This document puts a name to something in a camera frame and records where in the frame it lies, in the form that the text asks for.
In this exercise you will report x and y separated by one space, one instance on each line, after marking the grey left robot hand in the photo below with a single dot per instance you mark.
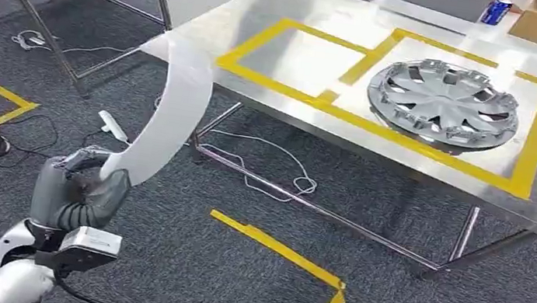
55 195

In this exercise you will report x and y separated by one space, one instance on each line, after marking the white curved plastic strip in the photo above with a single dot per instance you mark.
175 107

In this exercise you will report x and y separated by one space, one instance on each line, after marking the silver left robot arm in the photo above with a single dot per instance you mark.
16 288

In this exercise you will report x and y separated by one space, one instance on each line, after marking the white handheld device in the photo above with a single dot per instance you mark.
113 126

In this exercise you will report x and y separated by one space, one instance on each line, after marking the silver wheel hubcap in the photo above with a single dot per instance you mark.
440 108

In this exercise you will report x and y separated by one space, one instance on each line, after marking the grey box with yellow label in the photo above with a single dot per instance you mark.
439 1

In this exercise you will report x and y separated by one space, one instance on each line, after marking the blue drink can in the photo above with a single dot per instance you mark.
496 11

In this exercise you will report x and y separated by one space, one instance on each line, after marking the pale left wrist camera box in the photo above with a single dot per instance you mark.
90 246

